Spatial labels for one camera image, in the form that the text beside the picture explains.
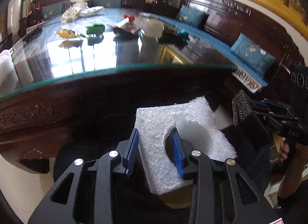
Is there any teal rear cushion left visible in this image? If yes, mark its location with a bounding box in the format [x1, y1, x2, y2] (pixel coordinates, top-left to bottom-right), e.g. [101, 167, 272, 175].
[41, 2, 63, 21]

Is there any white foam corner piece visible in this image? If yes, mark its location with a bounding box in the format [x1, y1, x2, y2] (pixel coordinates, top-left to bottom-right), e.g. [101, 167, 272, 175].
[0, 50, 19, 97]

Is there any red crumpled wrapper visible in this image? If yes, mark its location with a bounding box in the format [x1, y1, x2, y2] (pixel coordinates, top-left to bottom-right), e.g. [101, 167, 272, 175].
[124, 14, 135, 23]

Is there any white paper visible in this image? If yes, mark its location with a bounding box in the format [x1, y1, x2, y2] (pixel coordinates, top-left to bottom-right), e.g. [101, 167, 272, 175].
[116, 18, 130, 28]

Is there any blue crumpled paper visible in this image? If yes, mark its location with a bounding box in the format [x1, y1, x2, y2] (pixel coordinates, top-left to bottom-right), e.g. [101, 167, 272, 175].
[177, 29, 189, 39]

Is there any person's hand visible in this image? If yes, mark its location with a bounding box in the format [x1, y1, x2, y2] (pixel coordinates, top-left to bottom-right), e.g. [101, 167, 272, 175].
[279, 138, 290, 162]

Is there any white plastic bottle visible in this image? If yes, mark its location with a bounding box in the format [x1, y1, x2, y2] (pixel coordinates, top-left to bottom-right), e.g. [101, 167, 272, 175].
[142, 18, 164, 38]

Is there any black cable bundle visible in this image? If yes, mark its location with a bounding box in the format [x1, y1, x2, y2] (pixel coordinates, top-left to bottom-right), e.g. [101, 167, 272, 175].
[22, 26, 44, 44]

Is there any teal cushion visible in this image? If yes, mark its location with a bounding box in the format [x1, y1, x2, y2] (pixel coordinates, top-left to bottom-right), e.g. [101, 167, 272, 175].
[93, 0, 122, 8]
[41, 2, 63, 21]

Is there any white crumpled plastic bag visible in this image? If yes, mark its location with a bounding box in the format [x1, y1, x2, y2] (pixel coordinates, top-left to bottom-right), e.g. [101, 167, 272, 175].
[61, 7, 81, 24]

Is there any yellow trash bin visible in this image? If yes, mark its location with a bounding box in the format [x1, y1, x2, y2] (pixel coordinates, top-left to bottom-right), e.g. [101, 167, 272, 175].
[158, 185, 193, 209]

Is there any brown lettered cloth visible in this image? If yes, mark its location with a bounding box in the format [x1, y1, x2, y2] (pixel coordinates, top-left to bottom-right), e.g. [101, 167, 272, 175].
[113, 26, 140, 35]

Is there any green paper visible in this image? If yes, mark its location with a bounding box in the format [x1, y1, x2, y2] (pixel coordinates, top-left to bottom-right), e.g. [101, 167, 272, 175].
[86, 24, 105, 37]

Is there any teal rear cushion right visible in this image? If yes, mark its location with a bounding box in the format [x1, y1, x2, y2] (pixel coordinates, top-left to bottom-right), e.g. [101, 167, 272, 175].
[93, 0, 122, 8]

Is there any orange snack wrapper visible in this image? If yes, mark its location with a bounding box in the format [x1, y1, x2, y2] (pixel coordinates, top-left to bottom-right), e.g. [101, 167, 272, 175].
[55, 28, 78, 39]

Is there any blue embroidered cushion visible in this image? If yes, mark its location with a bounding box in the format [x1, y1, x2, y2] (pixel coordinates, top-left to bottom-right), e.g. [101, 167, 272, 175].
[176, 5, 206, 28]
[231, 33, 276, 78]

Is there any white foam block with hole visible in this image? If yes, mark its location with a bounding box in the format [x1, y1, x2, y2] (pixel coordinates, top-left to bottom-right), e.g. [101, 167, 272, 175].
[135, 97, 237, 195]

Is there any blue embroidered cushion far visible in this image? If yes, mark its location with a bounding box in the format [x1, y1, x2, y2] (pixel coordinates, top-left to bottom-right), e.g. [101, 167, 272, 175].
[176, 5, 206, 28]

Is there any dark wood long sofa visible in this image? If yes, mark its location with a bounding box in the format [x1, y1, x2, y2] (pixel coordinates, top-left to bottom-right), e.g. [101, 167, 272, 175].
[153, 0, 306, 95]

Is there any blue embroidered cushion near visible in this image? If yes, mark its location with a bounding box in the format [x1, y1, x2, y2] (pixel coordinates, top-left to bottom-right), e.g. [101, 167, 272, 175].
[231, 33, 276, 78]

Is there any black camera module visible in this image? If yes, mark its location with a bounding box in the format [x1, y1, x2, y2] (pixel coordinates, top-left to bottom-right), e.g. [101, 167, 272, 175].
[287, 64, 307, 106]

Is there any blue white wipes pack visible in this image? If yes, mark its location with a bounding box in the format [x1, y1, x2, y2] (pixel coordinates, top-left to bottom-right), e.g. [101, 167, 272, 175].
[78, 6, 104, 17]

